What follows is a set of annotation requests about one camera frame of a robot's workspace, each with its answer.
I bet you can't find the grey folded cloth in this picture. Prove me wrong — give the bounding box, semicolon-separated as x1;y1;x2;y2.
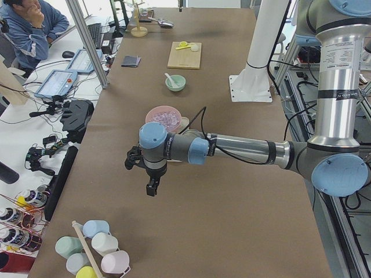
121;55;141;68

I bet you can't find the wooden cup tree stand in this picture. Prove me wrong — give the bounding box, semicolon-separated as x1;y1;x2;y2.
130;1;148;38

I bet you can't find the yellow plastic cup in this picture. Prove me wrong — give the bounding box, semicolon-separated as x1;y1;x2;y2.
75;266;97;278

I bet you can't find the black keyboard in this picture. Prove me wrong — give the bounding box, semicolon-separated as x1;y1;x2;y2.
87;23;102;49

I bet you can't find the grey plastic cup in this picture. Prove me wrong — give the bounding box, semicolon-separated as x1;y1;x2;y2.
66;253;90;275

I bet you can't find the white ceramic spoon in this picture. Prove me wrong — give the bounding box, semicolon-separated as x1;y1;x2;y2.
165;73;178;88

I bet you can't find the mint green bowl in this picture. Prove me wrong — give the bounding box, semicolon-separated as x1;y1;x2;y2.
165;75;186;92

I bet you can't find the aluminium frame post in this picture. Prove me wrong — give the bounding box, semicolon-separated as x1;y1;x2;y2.
66;0;108;89

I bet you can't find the steel ice scoop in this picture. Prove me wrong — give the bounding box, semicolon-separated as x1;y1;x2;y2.
149;17;174;28

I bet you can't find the yellow plastic knife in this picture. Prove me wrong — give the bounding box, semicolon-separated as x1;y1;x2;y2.
175;44;195;50

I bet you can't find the lower teach pendant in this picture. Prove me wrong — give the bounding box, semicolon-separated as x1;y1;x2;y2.
34;69;78;98

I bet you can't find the blue plastic cup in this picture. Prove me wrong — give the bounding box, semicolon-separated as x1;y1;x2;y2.
82;220;110;239

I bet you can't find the seated person in blue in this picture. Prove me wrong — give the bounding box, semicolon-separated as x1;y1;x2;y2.
1;0;70;78

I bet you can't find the white plastic cup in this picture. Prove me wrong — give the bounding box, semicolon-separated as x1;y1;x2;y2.
91;232;118;257

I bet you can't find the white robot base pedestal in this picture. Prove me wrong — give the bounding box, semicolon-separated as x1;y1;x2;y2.
229;0;290;103

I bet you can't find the green plastic cup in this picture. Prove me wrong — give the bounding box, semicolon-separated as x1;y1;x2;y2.
54;236;83;259

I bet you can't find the teach pendant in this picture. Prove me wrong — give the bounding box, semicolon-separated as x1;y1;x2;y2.
34;69;78;98
66;49;94;75

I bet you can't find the upper teach pendant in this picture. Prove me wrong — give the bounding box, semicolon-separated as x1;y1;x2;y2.
66;49;94;75

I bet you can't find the bamboo cutting board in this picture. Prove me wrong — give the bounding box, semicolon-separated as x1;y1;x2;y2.
167;41;202;70

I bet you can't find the cream serving tray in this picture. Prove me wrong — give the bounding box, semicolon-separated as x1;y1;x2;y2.
177;117;190;133

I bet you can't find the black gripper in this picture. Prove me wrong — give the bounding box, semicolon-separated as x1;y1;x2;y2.
124;146;167;196

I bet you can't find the pink plastic cup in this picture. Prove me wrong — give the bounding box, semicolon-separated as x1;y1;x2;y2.
101;250;130;275

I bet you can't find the pink bowl of ice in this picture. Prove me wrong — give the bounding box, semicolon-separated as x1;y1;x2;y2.
145;105;181;131

